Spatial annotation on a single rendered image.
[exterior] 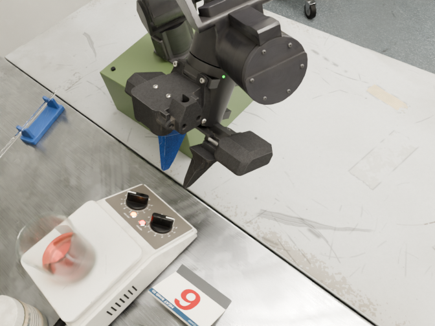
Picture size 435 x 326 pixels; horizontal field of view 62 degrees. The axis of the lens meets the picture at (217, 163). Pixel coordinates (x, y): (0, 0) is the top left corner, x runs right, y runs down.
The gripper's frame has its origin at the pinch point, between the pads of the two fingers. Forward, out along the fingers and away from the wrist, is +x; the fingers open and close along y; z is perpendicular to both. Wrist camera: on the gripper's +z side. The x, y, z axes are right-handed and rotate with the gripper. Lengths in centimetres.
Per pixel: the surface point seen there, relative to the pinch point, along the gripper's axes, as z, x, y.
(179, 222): -4.6, 13.2, 0.1
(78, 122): -8.9, 15.5, -32.8
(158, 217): -1.2, 11.7, -1.4
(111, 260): 6.9, 14.6, -0.3
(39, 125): -3.6, 18.1, -37.4
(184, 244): -3.6, 14.9, 2.7
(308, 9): -193, -9, -83
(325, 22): -200, -5, -72
